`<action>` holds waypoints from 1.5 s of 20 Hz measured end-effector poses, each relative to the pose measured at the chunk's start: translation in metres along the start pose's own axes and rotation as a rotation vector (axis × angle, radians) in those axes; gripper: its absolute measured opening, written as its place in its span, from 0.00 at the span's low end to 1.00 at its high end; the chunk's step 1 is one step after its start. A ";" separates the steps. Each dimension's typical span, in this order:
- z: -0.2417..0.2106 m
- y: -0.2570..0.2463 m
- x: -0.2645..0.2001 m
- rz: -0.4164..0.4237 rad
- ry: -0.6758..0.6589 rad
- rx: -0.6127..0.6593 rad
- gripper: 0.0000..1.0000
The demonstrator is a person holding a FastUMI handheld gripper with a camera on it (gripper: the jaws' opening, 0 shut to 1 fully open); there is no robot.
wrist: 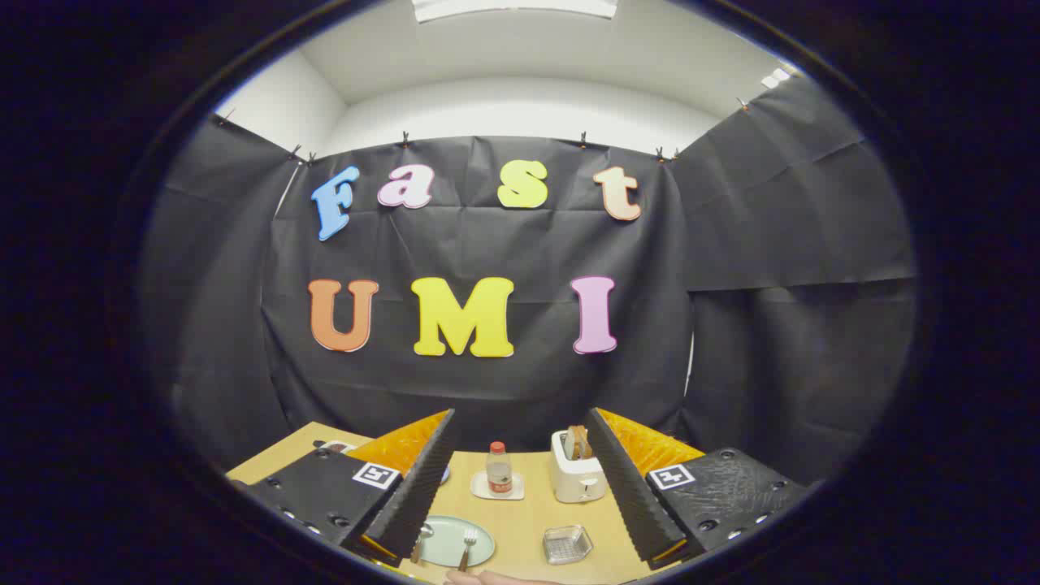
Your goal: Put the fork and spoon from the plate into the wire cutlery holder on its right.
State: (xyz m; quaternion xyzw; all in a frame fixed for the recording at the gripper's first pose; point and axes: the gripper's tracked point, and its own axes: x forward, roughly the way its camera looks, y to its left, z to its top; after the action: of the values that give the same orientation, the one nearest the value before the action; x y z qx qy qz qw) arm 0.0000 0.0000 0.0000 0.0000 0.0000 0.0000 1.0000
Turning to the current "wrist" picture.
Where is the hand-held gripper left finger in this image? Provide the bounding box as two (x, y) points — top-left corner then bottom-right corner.
(238, 409), (456, 568)

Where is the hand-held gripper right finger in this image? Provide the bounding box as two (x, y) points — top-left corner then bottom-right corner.
(585, 407), (811, 568)

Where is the white toaster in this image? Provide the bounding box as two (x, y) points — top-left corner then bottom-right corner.
(551, 429), (609, 505)

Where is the white square coaster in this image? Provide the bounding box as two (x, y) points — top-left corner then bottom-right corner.
(470, 471), (525, 501)

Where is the pale green plate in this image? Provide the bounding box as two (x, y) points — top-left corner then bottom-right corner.
(414, 515), (496, 568)

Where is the clear water bottle red cap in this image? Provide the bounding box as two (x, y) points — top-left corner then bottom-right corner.
(486, 441), (514, 495)

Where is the long ceiling light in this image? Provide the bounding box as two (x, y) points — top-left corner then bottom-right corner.
(412, 0), (618, 23)

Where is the metal wire basket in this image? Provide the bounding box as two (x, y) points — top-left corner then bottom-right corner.
(542, 524), (594, 566)

